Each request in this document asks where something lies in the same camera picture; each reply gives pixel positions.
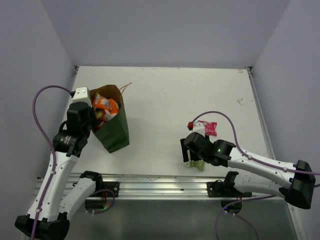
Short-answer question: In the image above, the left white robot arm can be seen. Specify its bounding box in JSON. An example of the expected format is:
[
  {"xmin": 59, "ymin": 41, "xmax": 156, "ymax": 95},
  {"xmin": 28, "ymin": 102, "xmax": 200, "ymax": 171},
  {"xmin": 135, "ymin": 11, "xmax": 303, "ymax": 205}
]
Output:
[{"xmin": 14, "ymin": 102, "xmax": 104, "ymax": 240}]

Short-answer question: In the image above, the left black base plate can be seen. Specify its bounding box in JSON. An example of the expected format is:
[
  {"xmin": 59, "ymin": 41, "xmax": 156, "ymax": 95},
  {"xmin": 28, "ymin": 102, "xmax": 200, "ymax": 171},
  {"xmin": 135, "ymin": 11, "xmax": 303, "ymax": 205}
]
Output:
[{"xmin": 89, "ymin": 181, "xmax": 120, "ymax": 199}]

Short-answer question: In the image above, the orange snack packet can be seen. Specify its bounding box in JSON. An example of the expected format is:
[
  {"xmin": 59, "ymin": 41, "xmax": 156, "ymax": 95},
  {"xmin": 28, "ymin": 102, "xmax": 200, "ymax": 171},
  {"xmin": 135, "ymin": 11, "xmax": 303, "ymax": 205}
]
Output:
[{"xmin": 92, "ymin": 93, "xmax": 120, "ymax": 121}]

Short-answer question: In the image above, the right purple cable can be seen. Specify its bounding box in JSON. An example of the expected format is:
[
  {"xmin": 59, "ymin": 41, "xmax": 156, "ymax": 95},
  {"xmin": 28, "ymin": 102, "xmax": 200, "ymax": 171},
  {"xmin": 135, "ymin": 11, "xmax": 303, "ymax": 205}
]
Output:
[{"xmin": 191, "ymin": 110, "xmax": 320, "ymax": 240}]

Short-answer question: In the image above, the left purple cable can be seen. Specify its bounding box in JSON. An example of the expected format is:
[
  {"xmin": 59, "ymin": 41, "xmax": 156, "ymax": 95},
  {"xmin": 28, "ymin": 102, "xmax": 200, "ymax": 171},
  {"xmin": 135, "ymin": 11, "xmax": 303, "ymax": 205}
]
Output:
[{"xmin": 29, "ymin": 85, "xmax": 116, "ymax": 240}]

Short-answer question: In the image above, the green paper bag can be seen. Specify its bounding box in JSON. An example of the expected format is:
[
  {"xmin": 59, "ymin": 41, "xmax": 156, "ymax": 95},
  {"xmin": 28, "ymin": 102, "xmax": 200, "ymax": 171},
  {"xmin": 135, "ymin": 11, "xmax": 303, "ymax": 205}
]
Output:
[{"xmin": 89, "ymin": 84, "xmax": 130, "ymax": 153}]

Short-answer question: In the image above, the purple cable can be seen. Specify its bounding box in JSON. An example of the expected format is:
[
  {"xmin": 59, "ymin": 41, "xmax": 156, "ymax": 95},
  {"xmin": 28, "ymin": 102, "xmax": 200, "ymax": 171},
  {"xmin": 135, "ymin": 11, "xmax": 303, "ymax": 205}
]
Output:
[
  {"xmin": 191, "ymin": 110, "xmax": 320, "ymax": 240},
  {"xmin": 29, "ymin": 85, "xmax": 116, "ymax": 240}
]

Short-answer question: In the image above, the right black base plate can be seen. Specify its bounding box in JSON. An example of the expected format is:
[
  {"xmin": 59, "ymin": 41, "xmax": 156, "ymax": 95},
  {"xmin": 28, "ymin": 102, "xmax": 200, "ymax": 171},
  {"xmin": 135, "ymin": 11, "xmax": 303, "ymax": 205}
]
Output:
[{"xmin": 206, "ymin": 180, "xmax": 252, "ymax": 198}]

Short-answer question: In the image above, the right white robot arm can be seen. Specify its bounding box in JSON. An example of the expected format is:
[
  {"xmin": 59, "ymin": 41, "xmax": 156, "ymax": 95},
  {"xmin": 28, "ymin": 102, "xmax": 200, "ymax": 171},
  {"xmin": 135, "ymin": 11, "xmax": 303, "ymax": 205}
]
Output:
[{"xmin": 180, "ymin": 132, "xmax": 316, "ymax": 210}]

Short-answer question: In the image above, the aluminium front rail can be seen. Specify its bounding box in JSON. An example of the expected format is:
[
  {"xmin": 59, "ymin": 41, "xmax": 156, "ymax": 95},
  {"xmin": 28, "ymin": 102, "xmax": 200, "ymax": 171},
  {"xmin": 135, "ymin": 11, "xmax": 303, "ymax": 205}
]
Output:
[{"xmin": 102, "ymin": 173, "xmax": 284, "ymax": 200}]

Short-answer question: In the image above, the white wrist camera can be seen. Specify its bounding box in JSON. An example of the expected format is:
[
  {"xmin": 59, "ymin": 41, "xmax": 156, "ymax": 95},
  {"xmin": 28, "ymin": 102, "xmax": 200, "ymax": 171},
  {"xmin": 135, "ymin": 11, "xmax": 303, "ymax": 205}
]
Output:
[
  {"xmin": 187, "ymin": 121, "xmax": 206, "ymax": 137},
  {"xmin": 71, "ymin": 87, "xmax": 92, "ymax": 107}
]

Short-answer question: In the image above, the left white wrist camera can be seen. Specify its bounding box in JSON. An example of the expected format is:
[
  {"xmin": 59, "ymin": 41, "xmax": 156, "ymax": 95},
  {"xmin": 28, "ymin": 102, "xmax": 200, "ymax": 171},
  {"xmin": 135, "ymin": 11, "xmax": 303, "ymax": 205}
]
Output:
[{"xmin": 71, "ymin": 87, "xmax": 92, "ymax": 107}]

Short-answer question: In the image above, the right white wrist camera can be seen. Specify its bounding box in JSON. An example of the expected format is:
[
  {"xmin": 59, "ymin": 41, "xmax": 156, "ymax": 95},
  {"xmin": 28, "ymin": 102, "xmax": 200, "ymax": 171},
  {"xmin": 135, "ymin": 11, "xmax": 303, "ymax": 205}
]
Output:
[{"xmin": 187, "ymin": 121, "xmax": 206, "ymax": 137}]

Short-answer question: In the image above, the green candy packet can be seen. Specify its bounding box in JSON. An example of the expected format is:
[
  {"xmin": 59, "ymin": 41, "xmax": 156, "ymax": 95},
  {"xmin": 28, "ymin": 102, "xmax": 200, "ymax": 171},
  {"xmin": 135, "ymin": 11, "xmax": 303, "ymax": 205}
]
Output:
[{"xmin": 184, "ymin": 160, "xmax": 206, "ymax": 172}]

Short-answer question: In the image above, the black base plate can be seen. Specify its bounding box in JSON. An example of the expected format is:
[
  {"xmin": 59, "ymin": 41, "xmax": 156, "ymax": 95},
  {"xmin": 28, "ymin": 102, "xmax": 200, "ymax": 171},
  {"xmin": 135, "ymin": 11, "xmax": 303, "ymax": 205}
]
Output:
[
  {"xmin": 89, "ymin": 181, "xmax": 120, "ymax": 199},
  {"xmin": 206, "ymin": 180, "xmax": 252, "ymax": 198}
]

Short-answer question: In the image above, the pink candy packet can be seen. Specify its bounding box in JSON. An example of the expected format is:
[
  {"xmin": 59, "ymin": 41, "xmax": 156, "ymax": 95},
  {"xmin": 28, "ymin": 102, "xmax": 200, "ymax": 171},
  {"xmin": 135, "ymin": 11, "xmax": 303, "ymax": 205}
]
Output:
[{"xmin": 199, "ymin": 120, "xmax": 217, "ymax": 137}]

